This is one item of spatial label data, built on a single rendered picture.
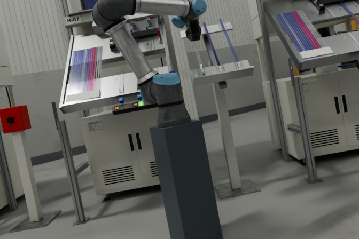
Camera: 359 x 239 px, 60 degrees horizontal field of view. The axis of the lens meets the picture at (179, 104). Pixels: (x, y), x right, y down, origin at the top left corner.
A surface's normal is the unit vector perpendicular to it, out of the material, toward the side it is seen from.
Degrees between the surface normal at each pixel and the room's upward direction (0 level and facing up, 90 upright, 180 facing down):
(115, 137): 90
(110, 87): 47
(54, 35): 90
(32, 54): 90
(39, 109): 90
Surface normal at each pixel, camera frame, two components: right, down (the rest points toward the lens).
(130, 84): -0.14, -0.63
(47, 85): 0.44, -0.04
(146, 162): -0.01, 0.06
